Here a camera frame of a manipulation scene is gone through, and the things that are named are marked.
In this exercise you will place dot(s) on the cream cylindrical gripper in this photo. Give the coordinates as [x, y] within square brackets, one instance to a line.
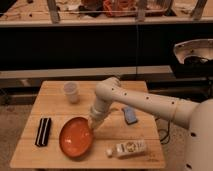
[98, 112]

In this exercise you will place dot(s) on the orange ceramic bowl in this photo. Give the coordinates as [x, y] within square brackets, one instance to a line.
[75, 138]

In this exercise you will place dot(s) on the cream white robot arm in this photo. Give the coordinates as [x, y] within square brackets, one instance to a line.
[196, 117]

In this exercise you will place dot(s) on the white robot base shell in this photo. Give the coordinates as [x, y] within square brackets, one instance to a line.
[202, 48]

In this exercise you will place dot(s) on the translucent plastic cup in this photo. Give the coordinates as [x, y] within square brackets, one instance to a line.
[71, 92]

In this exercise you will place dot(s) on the black white striped case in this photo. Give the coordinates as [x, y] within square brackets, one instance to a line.
[43, 132]

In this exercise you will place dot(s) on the orange basket on shelf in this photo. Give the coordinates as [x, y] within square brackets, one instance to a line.
[119, 8]

